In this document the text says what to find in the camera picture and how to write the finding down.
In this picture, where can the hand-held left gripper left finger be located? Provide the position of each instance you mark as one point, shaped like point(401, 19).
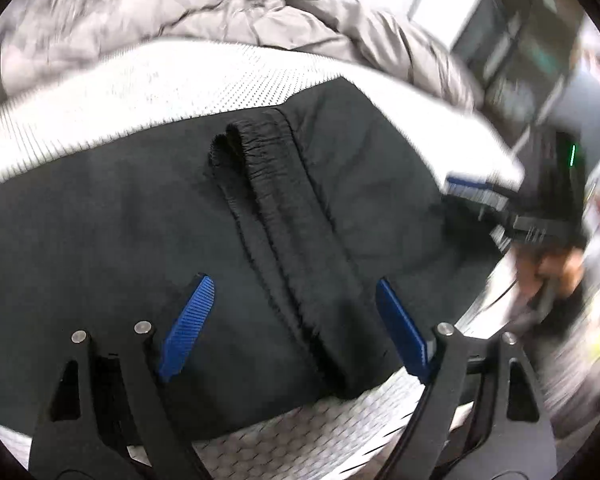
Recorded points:
point(187, 330)

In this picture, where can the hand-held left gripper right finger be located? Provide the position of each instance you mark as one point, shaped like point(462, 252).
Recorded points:
point(402, 330)

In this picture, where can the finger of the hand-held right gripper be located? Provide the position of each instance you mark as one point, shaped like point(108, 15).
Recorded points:
point(475, 191)

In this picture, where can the black pants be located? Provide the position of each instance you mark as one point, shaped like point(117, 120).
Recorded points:
point(130, 235)

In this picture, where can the person's right hand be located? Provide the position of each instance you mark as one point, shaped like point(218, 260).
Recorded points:
point(555, 270)

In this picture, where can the dark shelf cabinet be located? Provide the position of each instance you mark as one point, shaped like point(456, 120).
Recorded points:
point(525, 60)

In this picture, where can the grey duvet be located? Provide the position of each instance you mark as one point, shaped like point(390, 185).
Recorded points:
point(230, 15)

